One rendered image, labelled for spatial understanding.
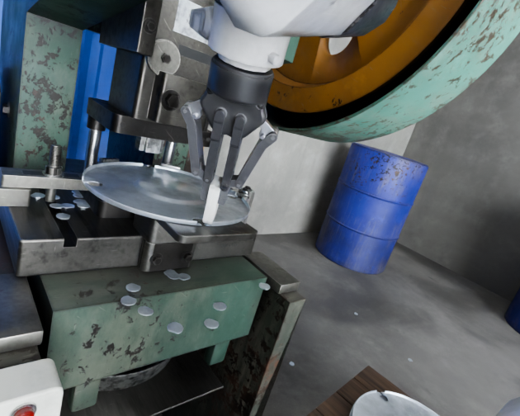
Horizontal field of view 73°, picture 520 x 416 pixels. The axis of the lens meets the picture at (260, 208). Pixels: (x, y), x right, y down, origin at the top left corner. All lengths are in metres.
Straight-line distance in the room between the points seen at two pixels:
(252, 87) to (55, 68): 0.53
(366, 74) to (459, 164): 3.08
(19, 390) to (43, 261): 0.20
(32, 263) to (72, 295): 0.08
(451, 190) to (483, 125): 0.63
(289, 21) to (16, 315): 0.47
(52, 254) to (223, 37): 0.40
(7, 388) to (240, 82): 0.40
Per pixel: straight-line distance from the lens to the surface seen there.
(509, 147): 3.74
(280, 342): 0.80
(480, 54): 0.80
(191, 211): 0.57
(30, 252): 0.60
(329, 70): 0.90
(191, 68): 0.67
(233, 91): 0.41
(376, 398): 1.04
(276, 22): 0.27
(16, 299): 0.58
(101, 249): 0.63
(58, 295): 0.58
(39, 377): 0.50
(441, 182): 3.86
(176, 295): 0.62
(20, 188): 0.70
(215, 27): 0.41
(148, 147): 0.73
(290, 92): 0.92
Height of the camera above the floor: 0.98
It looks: 16 degrees down
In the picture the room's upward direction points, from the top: 17 degrees clockwise
